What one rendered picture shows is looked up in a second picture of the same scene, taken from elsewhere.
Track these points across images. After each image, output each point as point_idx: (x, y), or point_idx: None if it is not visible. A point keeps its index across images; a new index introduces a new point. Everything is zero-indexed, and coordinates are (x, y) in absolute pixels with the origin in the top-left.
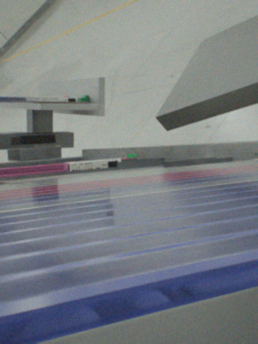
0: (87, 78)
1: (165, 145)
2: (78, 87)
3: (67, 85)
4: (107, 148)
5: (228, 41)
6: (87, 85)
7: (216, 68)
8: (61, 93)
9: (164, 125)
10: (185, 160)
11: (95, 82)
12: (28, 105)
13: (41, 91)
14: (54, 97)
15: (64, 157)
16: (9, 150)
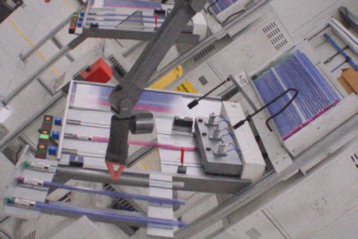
0: (26, 151)
1: (64, 129)
2: (23, 161)
3: (18, 170)
4: (61, 147)
5: None
6: (26, 155)
7: None
8: (16, 179)
9: None
10: (75, 123)
11: (29, 149)
12: (54, 172)
13: (5, 201)
14: (43, 163)
15: (66, 161)
16: (84, 166)
